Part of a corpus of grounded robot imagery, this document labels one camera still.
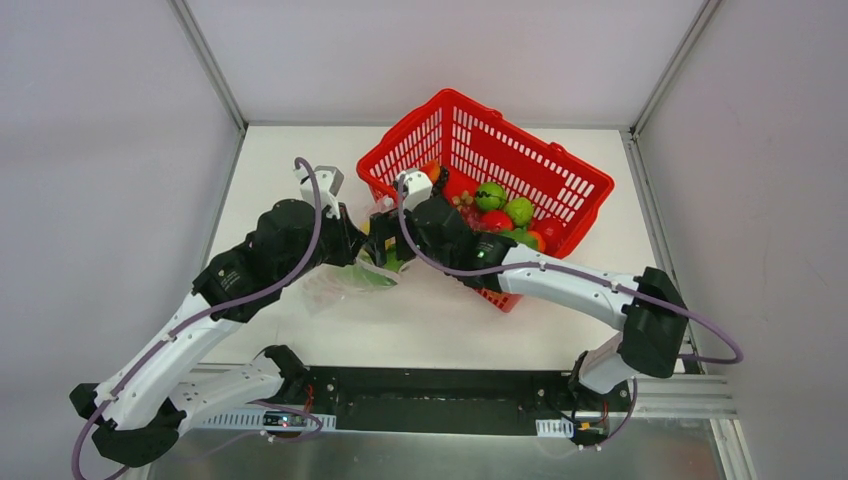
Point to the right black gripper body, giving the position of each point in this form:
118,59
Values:
421,218

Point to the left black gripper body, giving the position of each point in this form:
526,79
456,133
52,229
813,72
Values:
351,240

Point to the napa cabbage toy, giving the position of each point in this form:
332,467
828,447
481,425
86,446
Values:
364,275

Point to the clear zip top bag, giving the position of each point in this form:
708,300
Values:
327,286

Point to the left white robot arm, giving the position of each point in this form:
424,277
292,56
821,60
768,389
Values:
140,413

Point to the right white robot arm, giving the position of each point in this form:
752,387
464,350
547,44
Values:
646,310

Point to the red pepper toy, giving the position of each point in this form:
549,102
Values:
496,221

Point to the green lettuce toy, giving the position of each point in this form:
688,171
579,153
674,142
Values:
529,238

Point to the red plastic shopping basket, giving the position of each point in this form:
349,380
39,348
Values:
475,144

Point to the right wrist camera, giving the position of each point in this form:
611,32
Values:
414,186

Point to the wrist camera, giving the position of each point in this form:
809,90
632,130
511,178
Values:
414,186
321,189

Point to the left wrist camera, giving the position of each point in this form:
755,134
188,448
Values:
321,189

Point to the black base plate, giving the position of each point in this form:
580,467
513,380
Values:
472,402

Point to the aluminium frame rail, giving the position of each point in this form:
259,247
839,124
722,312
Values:
684,396

